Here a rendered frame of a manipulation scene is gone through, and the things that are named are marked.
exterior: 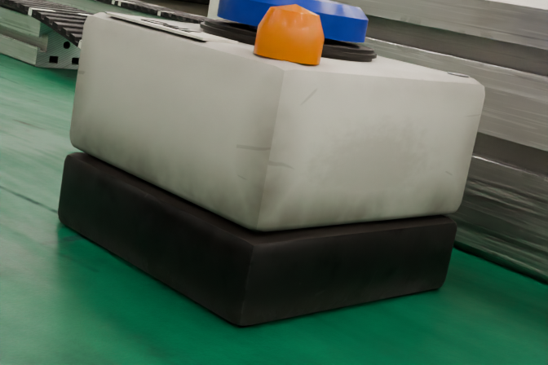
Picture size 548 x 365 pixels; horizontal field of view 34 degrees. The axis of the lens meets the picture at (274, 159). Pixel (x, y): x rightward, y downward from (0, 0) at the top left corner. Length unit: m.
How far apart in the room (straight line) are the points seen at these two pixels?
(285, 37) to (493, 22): 0.12
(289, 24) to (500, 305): 0.11
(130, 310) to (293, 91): 0.06
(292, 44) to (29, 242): 0.09
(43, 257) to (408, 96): 0.10
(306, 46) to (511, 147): 0.13
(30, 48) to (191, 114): 0.37
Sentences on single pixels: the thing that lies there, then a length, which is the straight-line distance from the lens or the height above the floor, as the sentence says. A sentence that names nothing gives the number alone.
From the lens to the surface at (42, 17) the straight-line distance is 0.56.
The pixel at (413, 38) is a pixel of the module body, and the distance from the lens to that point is 0.33.
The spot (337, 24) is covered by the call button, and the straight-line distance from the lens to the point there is 0.23.
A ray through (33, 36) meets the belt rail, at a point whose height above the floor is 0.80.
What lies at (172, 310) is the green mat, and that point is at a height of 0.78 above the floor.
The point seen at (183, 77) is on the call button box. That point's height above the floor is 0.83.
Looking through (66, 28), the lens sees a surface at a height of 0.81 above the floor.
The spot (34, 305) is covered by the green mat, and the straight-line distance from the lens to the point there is 0.20.
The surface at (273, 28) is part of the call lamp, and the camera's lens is 0.19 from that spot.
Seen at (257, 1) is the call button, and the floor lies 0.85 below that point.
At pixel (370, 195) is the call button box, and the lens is 0.22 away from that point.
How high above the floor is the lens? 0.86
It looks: 11 degrees down
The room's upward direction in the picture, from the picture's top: 10 degrees clockwise
